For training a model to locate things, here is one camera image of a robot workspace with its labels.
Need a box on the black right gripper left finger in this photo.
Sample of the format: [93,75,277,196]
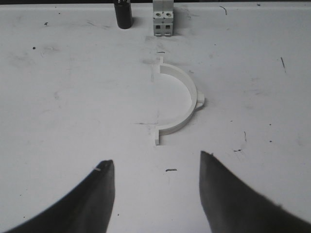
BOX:
[9,160,115,233]

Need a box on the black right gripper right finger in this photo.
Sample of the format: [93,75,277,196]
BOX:
[199,151,311,233]

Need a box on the dark brown cylinder capacitor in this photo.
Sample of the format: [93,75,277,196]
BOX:
[114,0,133,29]

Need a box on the white circuit breaker red switch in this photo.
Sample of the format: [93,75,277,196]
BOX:
[153,0,174,37]

